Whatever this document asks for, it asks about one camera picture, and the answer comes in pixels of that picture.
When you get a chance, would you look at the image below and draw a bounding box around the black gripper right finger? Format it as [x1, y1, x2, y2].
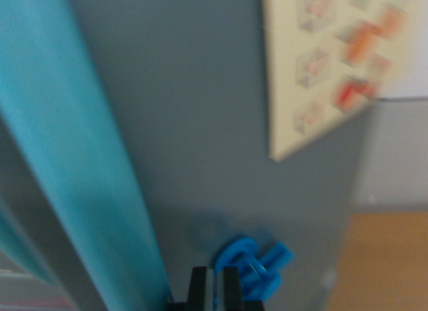
[223, 266, 243, 306]

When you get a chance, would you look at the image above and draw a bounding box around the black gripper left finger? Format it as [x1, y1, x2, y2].
[187, 266, 209, 306]

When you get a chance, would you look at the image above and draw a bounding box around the teal handle of logo door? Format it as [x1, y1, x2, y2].
[0, 0, 173, 311]

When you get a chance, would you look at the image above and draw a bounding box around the cream shopping list card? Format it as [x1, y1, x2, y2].
[261, 0, 408, 163]

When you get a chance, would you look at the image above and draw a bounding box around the blue plastic clip without card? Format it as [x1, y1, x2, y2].
[215, 236, 296, 302]

